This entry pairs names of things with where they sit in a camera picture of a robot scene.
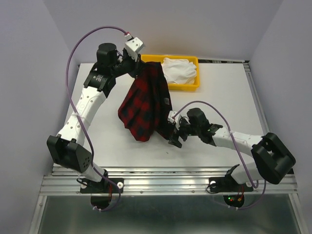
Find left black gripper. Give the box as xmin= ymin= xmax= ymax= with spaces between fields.
xmin=110 ymin=49 xmax=147 ymax=78

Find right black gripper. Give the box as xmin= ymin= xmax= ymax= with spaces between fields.
xmin=167 ymin=118 xmax=200 ymax=148

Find red plaid pleated skirt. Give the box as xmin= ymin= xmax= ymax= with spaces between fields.
xmin=118 ymin=62 xmax=174 ymax=142

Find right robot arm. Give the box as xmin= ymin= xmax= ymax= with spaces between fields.
xmin=168 ymin=108 xmax=296 ymax=193

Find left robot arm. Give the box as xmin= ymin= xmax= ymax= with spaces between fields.
xmin=47 ymin=38 xmax=144 ymax=192

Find white skirt in bin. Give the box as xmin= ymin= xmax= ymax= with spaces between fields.
xmin=161 ymin=58 xmax=197 ymax=84

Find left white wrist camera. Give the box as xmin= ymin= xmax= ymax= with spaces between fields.
xmin=125 ymin=33 xmax=145 ymax=56

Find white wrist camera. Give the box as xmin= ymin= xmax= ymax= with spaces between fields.
xmin=125 ymin=33 xmax=145 ymax=56
xmin=167 ymin=111 xmax=181 ymax=129

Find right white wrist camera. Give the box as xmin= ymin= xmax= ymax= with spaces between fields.
xmin=167 ymin=111 xmax=181 ymax=129

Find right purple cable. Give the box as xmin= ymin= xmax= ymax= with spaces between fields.
xmin=172 ymin=101 xmax=268 ymax=211

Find purple cable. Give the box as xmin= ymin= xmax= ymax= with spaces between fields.
xmin=66 ymin=26 xmax=132 ymax=212
xmin=172 ymin=101 xmax=268 ymax=211

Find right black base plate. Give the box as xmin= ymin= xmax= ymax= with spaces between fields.
xmin=207 ymin=177 xmax=254 ymax=194

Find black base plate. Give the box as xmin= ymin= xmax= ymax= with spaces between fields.
xmin=77 ymin=177 xmax=124 ymax=194
xmin=207 ymin=177 xmax=254 ymax=194

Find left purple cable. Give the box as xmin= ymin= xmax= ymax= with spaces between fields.
xmin=66 ymin=26 xmax=132 ymax=212

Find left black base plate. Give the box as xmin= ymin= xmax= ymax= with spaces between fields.
xmin=77 ymin=177 xmax=124 ymax=194

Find aluminium rail frame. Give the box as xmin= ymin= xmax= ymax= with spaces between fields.
xmin=30 ymin=59 xmax=309 ymax=234

